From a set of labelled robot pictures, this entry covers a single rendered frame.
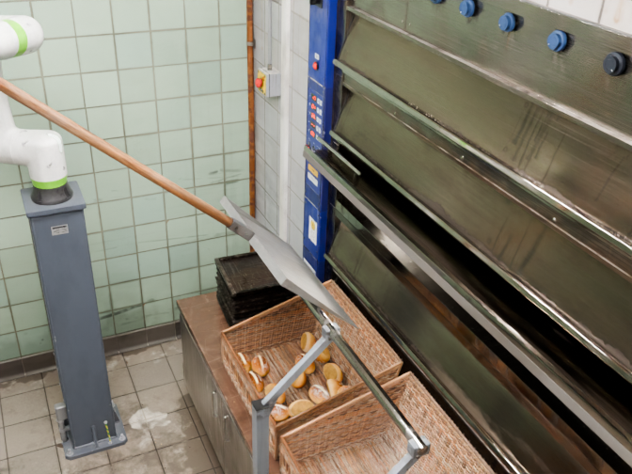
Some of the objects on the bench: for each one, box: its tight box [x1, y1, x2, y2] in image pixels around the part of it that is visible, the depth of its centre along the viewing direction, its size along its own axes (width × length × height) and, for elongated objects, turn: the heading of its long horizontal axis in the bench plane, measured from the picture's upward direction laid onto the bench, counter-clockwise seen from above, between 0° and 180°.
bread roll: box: [324, 363, 343, 383], centre depth 273 cm, size 6×10×7 cm
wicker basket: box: [221, 279, 403, 460], centre depth 264 cm, size 49×56×28 cm
